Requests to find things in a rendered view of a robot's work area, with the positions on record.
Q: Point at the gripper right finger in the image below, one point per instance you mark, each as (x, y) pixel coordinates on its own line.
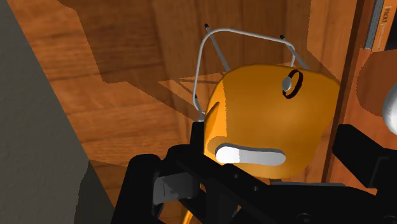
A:
(372, 164)

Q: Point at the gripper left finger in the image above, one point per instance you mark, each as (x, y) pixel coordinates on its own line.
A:
(145, 192)

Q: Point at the white round object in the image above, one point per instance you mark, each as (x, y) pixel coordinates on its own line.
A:
(391, 111)

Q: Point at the orange book with grey edge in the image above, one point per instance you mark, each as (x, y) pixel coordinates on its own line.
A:
(380, 24)

